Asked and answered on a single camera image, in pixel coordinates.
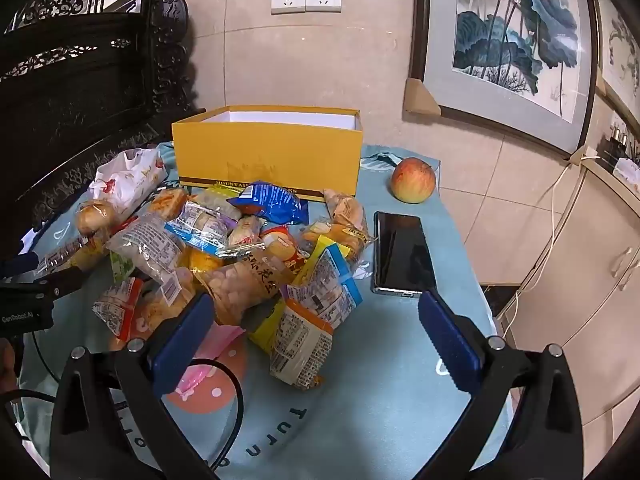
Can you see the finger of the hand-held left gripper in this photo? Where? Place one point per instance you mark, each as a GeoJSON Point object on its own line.
{"type": "Point", "coordinates": [62, 281]}
{"type": "Point", "coordinates": [20, 263]}

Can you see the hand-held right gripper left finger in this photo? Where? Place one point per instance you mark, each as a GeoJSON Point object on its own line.
{"type": "Point", "coordinates": [182, 345]}

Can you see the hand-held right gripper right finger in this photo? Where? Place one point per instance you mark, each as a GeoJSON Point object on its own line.
{"type": "Point", "coordinates": [450, 345]}

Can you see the green white snack packet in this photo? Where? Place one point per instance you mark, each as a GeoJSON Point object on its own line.
{"type": "Point", "coordinates": [120, 265]}

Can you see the sandwich cake packet red label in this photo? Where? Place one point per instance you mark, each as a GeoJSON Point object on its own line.
{"type": "Point", "coordinates": [245, 235]}

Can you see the yellow cardboard box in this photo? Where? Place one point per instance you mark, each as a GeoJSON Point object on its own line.
{"type": "Point", "coordinates": [265, 160]}

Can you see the person's left hand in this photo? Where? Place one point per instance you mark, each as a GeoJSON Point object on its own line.
{"type": "Point", "coordinates": [7, 367]}

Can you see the pink wrapper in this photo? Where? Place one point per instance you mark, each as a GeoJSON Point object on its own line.
{"type": "Point", "coordinates": [220, 340]}

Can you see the golden pastry clear packet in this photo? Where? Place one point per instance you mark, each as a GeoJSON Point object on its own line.
{"type": "Point", "coordinates": [155, 310]}

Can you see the red long biscuit packet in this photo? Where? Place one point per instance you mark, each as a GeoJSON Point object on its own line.
{"type": "Point", "coordinates": [117, 310]}

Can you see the bread bun clear packet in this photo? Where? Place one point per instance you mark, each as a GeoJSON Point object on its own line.
{"type": "Point", "coordinates": [92, 217]}

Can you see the brown-label nut packet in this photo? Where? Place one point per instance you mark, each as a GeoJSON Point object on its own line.
{"type": "Point", "coordinates": [235, 285]}

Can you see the yellow cake clear packet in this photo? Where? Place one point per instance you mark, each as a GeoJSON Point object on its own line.
{"type": "Point", "coordinates": [205, 260]}

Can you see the grey cake clear packet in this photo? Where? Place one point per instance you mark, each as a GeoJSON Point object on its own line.
{"type": "Point", "coordinates": [145, 245]}

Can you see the black smartphone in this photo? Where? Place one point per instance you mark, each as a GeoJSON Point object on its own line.
{"type": "Point", "coordinates": [400, 255]}

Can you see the orange yellow snack packet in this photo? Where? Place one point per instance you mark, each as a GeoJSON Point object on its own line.
{"type": "Point", "coordinates": [300, 345]}

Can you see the blue-edged clear snack packet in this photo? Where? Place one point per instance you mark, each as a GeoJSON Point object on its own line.
{"type": "Point", "coordinates": [200, 225]}

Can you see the white bag with red flower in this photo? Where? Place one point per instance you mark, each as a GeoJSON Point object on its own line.
{"type": "Point", "coordinates": [130, 180]}

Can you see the orange white cracker packet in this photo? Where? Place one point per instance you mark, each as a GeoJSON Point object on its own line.
{"type": "Point", "coordinates": [167, 205]}

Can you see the red round biscuit packet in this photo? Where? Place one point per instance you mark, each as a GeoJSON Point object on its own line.
{"type": "Point", "coordinates": [282, 250]}

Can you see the blue yellow snack packet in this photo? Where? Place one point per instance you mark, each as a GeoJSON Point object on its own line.
{"type": "Point", "coordinates": [325, 285]}

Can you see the green yellow snack packet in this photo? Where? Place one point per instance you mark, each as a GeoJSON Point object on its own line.
{"type": "Point", "coordinates": [215, 195]}

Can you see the beige cabinet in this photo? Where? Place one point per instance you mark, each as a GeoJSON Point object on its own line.
{"type": "Point", "coordinates": [590, 270]}

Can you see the carved dark wood furniture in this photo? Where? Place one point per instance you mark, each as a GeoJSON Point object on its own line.
{"type": "Point", "coordinates": [75, 110]}

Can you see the red yellow apple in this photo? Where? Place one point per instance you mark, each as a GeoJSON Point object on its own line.
{"type": "Point", "coordinates": [412, 181]}

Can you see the plain bread clear packet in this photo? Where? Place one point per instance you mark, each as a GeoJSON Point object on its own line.
{"type": "Point", "coordinates": [342, 207]}

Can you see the cardboard corner protector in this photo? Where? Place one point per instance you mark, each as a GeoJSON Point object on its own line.
{"type": "Point", "coordinates": [420, 97]}

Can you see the framed lotus painting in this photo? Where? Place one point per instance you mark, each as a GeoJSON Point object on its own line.
{"type": "Point", "coordinates": [500, 35]}

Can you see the framed branch painting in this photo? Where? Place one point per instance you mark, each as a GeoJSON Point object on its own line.
{"type": "Point", "coordinates": [622, 45]}

